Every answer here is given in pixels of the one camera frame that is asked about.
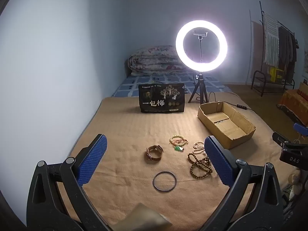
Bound cream bead bracelet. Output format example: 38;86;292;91
169;135;186;146

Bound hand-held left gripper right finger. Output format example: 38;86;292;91
204;135;284;231

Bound white ring light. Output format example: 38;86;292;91
175;20;228;73

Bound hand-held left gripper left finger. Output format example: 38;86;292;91
26;133;107;231

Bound tan blanket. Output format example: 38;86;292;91
56;91;299;231

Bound white bead necklace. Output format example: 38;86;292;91
192;141;207;156

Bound black metal clothes rack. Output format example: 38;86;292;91
251;1;297;97

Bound yellow box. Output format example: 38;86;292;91
269;67;285;82

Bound white knitted garment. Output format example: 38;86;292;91
262;12;281;67

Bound brown leather wristwatch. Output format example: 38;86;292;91
145;145;164;161

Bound black printed snack bag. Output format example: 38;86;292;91
138;83;185;114

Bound phone holder clamp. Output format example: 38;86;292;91
192;30;209;63

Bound black power cable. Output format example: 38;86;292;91
193;73;256;113

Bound brown wooden bead necklace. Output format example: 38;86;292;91
187;152;213;179

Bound brown cardboard box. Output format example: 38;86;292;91
197;101;256;150

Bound beige hanging cloth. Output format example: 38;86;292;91
249;10;265;78

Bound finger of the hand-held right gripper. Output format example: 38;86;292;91
293;122;308;137
272;131;293;150

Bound folded floral quilt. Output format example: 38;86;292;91
127;45;187;75

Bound dark hanging clothes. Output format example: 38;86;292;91
278;26;300;83

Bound dark thin bangle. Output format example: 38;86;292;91
153;172;178;193

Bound orange cloth covered furniture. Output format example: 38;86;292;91
277;82;308;121

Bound black mini tripod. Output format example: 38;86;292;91
188;72;209;104

